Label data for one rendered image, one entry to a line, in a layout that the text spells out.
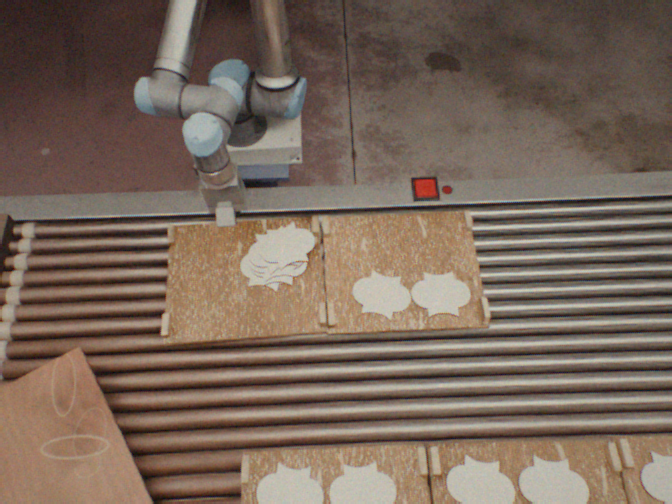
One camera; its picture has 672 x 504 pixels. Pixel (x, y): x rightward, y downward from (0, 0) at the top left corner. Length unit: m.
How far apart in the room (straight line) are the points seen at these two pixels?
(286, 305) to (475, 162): 1.73
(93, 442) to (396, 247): 0.87
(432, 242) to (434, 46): 2.06
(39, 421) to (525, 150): 2.47
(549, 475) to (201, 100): 1.10
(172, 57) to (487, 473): 1.13
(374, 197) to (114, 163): 1.70
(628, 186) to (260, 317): 1.12
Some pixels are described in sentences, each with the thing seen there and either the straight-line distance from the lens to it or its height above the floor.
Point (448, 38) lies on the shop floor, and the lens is 3.70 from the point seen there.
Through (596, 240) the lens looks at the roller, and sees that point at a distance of 1.87.
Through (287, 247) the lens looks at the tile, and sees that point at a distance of 1.65.
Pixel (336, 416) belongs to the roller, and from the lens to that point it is 1.54.
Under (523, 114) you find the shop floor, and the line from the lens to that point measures 3.39.
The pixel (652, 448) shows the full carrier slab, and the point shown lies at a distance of 1.66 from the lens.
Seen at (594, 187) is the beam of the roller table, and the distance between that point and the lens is 1.98.
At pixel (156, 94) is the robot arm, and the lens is 1.41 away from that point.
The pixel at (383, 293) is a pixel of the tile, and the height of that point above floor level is 0.94.
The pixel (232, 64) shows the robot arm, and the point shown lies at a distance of 1.80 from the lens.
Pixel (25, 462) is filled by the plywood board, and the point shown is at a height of 1.04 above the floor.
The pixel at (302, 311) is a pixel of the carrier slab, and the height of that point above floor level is 0.94.
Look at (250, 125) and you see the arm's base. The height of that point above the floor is 1.01.
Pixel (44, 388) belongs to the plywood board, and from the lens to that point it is 1.56.
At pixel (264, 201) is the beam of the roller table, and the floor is 0.92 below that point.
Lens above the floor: 2.39
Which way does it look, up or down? 60 degrees down
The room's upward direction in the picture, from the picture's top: straight up
